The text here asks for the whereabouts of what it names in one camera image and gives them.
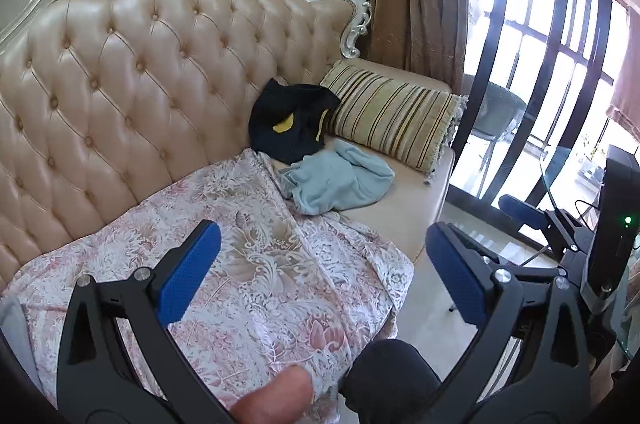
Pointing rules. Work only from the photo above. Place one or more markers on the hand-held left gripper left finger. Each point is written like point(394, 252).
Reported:
point(192, 274)

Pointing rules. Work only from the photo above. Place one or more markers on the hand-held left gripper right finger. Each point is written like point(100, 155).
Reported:
point(460, 274)

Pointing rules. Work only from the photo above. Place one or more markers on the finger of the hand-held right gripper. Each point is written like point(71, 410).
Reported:
point(520, 207)

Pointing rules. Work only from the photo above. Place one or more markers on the light blue sweater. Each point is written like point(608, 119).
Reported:
point(340, 179)

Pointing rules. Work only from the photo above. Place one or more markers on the potted plant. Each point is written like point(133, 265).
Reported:
point(591, 152)

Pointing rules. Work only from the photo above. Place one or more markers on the pink floral blanket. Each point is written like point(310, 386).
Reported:
point(270, 264)

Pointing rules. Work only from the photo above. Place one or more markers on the wicker chair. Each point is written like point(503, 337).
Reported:
point(500, 108)

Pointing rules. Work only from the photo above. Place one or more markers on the person's leg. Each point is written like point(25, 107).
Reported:
point(390, 379)

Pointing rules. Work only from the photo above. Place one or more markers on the tan rounded object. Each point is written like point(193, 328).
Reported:
point(275, 396)

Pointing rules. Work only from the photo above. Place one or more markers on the striped green pillow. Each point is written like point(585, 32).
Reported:
point(390, 118)

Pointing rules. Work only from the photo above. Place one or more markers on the black garment with yellow print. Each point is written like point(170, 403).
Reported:
point(290, 118)

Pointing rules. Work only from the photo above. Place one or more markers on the light grey garment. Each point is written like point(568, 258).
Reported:
point(12, 334)

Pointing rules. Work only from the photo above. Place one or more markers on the beige tufted leather sofa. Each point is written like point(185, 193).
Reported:
point(125, 78)

